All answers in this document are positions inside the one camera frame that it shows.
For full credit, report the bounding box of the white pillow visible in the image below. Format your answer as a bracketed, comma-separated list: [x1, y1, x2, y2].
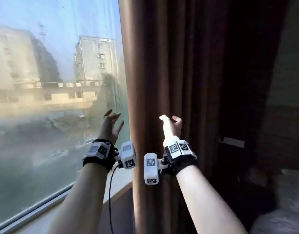
[249, 168, 299, 234]

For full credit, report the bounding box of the glass window with frame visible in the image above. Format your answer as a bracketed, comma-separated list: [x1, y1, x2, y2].
[0, 0, 132, 233]

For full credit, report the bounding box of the left black marker wristband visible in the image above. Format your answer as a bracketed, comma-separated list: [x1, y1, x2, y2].
[82, 138, 116, 173]

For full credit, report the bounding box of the brown curtain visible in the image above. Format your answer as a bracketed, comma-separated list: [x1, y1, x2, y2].
[118, 0, 289, 234]

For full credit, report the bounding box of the black marker wristband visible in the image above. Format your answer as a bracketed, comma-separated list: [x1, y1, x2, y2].
[163, 136, 199, 176]
[82, 138, 116, 173]

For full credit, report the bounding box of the right black marker wristband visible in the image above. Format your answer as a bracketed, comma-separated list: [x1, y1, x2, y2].
[163, 136, 199, 176]

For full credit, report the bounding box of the person's left hand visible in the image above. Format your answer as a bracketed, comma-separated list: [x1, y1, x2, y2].
[98, 109, 125, 145]

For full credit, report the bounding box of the person's right hand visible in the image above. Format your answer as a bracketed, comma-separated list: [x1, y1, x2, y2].
[159, 115, 183, 147]

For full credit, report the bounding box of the person's right forearm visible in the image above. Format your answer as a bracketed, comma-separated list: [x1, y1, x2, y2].
[175, 165, 247, 234]

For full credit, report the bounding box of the beige window sill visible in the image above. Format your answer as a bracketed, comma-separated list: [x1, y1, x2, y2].
[12, 165, 135, 234]

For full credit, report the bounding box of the left black camera cable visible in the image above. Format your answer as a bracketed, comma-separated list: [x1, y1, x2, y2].
[108, 164, 119, 234]

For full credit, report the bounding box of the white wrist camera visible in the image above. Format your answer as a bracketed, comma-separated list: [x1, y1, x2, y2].
[115, 140, 137, 170]
[144, 152, 168, 185]

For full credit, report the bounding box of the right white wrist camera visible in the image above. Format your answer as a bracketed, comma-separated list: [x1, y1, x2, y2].
[144, 152, 168, 185]

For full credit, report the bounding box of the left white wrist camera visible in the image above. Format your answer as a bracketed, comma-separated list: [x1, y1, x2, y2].
[115, 140, 137, 170]

